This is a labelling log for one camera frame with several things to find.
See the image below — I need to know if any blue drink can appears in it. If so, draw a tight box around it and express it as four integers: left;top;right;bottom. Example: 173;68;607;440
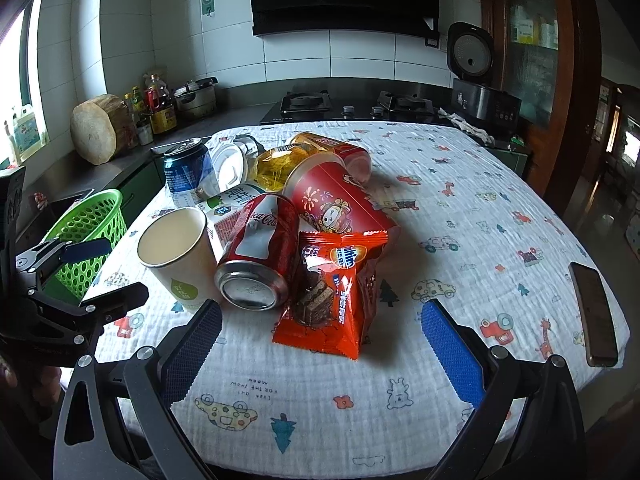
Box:
163;138;213;193

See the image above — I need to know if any white milk carton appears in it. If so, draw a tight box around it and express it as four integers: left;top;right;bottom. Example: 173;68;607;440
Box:
169;183;264;261

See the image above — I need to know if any white plastic lid cup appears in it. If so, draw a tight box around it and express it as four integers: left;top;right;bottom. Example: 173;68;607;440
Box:
196;134;265;200

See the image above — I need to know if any red coca-cola can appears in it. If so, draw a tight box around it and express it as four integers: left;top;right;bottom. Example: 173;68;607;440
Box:
215;193;299;311

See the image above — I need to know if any yellow tea bottle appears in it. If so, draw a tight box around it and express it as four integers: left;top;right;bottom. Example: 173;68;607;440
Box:
248;132;372;192

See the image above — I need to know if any red wafer snack wrapper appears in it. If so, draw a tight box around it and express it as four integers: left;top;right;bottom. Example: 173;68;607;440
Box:
272;231;388;360

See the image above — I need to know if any red paper cup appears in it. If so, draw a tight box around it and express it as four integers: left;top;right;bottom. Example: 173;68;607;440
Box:
282;152;400;246

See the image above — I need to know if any black kitchen sink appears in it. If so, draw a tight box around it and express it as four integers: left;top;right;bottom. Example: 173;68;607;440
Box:
15;188;94;254

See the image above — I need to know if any green perforated plastic basket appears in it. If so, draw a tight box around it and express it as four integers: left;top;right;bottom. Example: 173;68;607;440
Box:
43;188;127;299

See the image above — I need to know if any black smartphone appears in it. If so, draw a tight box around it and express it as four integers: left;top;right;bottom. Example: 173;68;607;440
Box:
568;262;618;367

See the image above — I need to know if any detergent bottle on windowsill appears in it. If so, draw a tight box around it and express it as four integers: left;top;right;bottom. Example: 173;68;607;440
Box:
6;104;47;164

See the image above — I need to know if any round wooden chopping block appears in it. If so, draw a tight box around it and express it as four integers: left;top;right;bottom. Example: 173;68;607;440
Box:
70;94;138;166

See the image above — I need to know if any small seasoning jar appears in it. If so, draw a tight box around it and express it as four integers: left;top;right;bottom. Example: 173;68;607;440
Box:
136;114;153;146

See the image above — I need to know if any dark sauce bottle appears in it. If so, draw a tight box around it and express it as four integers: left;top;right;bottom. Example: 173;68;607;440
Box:
124;86;146;125

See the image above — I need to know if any white patterned tablecloth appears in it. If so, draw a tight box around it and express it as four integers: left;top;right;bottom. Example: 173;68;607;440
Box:
172;122;599;479

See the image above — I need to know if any cooking oil bottle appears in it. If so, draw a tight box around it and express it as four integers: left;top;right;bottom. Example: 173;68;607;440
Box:
145;74;177;136

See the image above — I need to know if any steel cooking pot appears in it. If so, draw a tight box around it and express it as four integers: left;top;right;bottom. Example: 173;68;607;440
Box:
174;77;218;120

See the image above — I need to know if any black gas stove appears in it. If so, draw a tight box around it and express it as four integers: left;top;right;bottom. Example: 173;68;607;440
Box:
259;90;437;125

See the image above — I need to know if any black rice cooker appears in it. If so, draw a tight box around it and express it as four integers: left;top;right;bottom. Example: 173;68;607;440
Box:
447;22;521;138

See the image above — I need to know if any wooden shelf cabinet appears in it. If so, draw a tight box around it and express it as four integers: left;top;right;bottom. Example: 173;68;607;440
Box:
480;0;602;214

